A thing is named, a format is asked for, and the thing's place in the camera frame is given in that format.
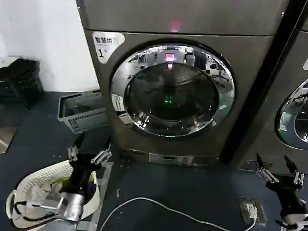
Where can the purple garment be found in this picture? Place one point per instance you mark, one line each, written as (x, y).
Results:
(90, 187)

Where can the grey dryer with number sticker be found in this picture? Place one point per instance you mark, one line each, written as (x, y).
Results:
(240, 60)

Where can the white plug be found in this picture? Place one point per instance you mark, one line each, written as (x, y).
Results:
(251, 209)

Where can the floor socket box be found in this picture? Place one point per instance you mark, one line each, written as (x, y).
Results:
(261, 209)

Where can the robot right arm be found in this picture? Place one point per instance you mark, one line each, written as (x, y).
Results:
(296, 222)

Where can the black bag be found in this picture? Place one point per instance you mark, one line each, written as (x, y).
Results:
(22, 79)

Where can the brown floor mat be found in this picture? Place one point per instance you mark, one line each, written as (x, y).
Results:
(6, 138)

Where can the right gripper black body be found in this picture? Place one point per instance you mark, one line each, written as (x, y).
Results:
(287, 192)

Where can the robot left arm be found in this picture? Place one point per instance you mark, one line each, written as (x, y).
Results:
(69, 207)

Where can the yellow-green garment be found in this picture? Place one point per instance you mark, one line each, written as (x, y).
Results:
(63, 180)

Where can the grey dryer without sticker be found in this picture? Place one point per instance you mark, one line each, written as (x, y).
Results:
(284, 72)

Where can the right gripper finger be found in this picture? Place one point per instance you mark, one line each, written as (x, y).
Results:
(297, 176)
(264, 172)

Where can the white cloth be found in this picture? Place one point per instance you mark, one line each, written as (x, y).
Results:
(39, 190)

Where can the round glass dryer door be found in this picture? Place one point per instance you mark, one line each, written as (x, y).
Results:
(296, 115)
(173, 96)

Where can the white perforated laundry basket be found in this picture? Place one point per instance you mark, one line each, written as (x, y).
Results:
(45, 172)

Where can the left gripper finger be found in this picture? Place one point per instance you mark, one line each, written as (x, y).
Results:
(101, 156)
(73, 154)

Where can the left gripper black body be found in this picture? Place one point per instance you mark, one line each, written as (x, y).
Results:
(80, 170)

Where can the grey slotted plastic basket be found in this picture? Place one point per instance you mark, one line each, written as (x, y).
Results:
(84, 120)

